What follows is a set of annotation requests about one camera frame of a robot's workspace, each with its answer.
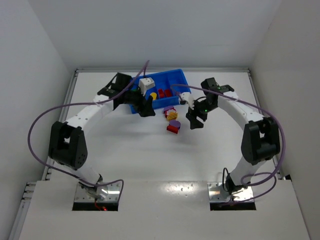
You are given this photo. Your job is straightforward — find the purple cloud lego block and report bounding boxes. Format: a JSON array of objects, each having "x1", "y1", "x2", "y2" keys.
[{"x1": 163, "y1": 106, "x2": 176, "y2": 116}]

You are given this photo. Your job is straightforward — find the red rectangular lego brick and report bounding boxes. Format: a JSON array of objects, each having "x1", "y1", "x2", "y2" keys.
[{"x1": 164, "y1": 89, "x2": 173, "y2": 98}]

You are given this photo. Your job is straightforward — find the yellow striped lego block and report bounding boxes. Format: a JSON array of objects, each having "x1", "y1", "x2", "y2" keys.
[{"x1": 166, "y1": 112, "x2": 178, "y2": 122}]

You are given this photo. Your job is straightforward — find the purple rounded lego block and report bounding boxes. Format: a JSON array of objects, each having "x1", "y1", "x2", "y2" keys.
[{"x1": 169, "y1": 119, "x2": 181, "y2": 129}]

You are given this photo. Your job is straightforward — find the yellow rounded lego block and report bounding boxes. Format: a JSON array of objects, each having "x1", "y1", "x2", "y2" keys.
[{"x1": 150, "y1": 92, "x2": 157, "y2": 101}]

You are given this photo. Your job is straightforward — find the red scalloped lego block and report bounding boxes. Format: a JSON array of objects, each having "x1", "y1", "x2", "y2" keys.
[{"x1": 158, "y1": 89, "x2": 166, "y2": 99}]

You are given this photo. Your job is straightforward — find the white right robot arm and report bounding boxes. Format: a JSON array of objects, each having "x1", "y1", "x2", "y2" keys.
[{"x1": 180, "y1": 77, "x2": 280, "y2": 194}]

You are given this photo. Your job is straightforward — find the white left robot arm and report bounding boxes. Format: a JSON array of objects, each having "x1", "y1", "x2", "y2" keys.
[{"x1": 48, "y1": 73, "x2": 156, "y2": 200}]

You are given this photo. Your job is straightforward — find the blue divided plastic bin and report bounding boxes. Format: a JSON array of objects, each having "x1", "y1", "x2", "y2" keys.
[{"x1": 145, "y1": 69, "x2": 191, "y2": 110}]

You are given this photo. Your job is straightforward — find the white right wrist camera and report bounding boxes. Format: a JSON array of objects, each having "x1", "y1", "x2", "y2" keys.
[{"x1": 179, "y1": 92, "x2": 195, "y2": 110}]

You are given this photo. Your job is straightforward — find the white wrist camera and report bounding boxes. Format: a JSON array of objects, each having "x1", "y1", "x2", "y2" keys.
[
  {"x1": 179, "y1": 92, "x2": 195, "y2": 110},
  {"x1": 138, "y1": 77, "x2": 156, "y2": 96}
]

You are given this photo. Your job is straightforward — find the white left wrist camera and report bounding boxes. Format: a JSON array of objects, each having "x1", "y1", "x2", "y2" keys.
[{"x1": 138, "y1": 77, "x2": 156, "y2": 96}]

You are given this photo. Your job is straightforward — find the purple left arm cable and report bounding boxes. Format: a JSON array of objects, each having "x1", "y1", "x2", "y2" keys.
[{"x1": 27, "y1": 59, "x2": 150, "y2": 198}]

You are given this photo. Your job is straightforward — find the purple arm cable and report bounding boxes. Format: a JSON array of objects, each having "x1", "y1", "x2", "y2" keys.
[
  {"x1": 170, "y1": 84, "x2": 287, "y2": 207},
  {"x1": 27, "y1": 59, "x2": 150, "y2": 198}
]

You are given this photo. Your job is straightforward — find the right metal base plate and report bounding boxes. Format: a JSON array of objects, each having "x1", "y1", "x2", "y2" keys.
[{"x1": 207, "y1": 182, "x2": 255, "y2": 204}]

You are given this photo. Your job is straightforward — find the metal base plate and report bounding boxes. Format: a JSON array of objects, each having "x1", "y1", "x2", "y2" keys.
[
  {"x1": 207, "y1": 182, "x2": 255, "y2": 204},
  {"x1": 74, "y1": 182, "x2": 122, "y2": 203}
]

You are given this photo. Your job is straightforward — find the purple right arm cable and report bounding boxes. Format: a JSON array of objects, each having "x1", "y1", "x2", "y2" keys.
[{"x1": 170, "y1": 84, "x2": 287, "y2": 207}]

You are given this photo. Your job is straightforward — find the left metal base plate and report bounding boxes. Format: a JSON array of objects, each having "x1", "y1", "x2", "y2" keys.
[{"x1": 74, "y1": 182, "x2": 122, "y2": 203}]

